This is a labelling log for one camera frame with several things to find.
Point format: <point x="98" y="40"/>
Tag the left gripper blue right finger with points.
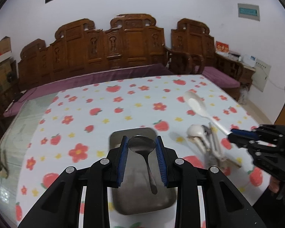
<point x="160" y="154"/>

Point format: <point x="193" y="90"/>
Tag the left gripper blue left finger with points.
<point x="122" y="159"/>

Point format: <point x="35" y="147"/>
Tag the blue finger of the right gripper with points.
<point x="245" y="133"/>
<point x="248" y="141"/>

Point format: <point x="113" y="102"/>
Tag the stainless steel spoon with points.
<point x="144" y="146"/>

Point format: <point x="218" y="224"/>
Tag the large white ceramic spoon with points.
<point x="198" y="106"/>

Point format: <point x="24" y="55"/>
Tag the stainless steel fork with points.
<point x="209" y="157"/>

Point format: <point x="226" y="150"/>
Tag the person's right hand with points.
<point x="274" y="185"/>

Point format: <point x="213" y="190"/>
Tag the rectangular stainless steel tray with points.
<point x="134" y="196"/>

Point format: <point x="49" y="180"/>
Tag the purple armchair cushion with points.
<point x="219" y="78"/>

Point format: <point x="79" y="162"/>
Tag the wooden side table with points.
<point x="235" y="70"/>

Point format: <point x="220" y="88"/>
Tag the red paper box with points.
<point x="222" y="47"/>

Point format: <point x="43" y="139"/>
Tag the purple sofa cushion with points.
<point x="93" y="78"/>

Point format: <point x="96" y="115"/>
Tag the carved wooden armchair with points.
<point x="193" y="37"/>

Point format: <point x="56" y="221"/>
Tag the carved wooden sofa bench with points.
<point x="133" y="40"/>

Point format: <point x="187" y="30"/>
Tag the stacked cardboard boxes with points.
<point x="8" y="72"/>

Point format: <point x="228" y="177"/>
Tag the white wall distribution box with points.
<point x="261" y="75"/>

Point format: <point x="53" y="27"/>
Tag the grey wall electrical panel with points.
<point x="248" y="11"/>

